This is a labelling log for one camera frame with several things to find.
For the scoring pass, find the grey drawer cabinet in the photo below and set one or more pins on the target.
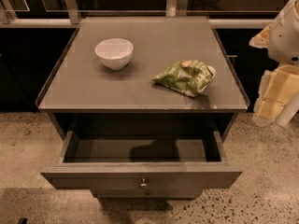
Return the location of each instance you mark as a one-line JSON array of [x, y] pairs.
[[79, 83]]

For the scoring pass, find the white ceramic bowl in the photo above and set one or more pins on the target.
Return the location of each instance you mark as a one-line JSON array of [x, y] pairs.
[[114, 53]]

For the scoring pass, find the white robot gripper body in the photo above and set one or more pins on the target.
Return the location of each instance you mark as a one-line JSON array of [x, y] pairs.
[[285, 37]]

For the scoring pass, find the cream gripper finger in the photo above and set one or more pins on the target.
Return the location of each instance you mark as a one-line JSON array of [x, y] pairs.
[[278, 99], [261, 40]]

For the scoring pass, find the metal railing frame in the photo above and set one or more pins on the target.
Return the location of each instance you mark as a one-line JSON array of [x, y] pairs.
[[68, 13]]

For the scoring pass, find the green snack bag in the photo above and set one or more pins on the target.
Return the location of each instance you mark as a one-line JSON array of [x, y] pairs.
[[190, 77]]

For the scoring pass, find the grey drawer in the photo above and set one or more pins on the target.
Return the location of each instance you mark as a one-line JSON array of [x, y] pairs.
[[146, 193], [137, 162]]

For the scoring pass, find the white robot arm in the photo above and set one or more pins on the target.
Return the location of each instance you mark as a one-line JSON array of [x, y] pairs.
[[278, 99]]

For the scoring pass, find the grey top drawer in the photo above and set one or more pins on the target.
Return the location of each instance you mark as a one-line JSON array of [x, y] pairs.
[[137, 162]]

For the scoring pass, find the grey bottom drawer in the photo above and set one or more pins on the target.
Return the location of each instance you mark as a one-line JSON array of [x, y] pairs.
[[146, 193]]

